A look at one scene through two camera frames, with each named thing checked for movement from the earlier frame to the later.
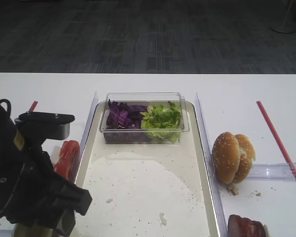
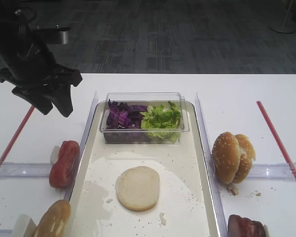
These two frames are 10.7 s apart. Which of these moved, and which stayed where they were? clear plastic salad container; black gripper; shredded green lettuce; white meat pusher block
Moved: black gripper
Stayed: clear plastic salad container; white meat pusher block; shredded green lettuce
